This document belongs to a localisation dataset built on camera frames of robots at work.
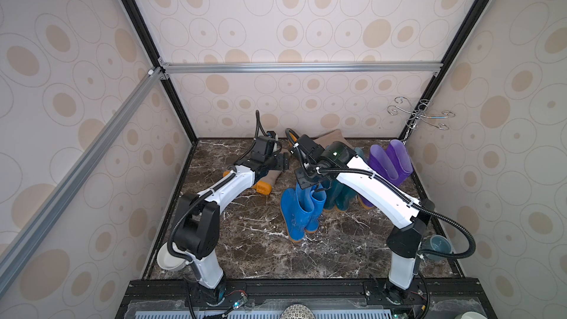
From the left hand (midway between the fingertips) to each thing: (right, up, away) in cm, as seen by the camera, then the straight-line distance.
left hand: (288, 155), depth 89 cm
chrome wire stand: (+51, +16, -4) cm, 53 cm away
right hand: (+8, -7, -12) cm, 16 cm away
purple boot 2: (+40, -2, -11) cm, 42 cm away
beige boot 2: (+24, +10, +27) cm, 38 cm away
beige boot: (-10, -13, +5) cm, 17 cm away
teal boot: (+16, -15, -6) cm, 23 cm away
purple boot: (+32, -2, -11) cm, 34 cm away
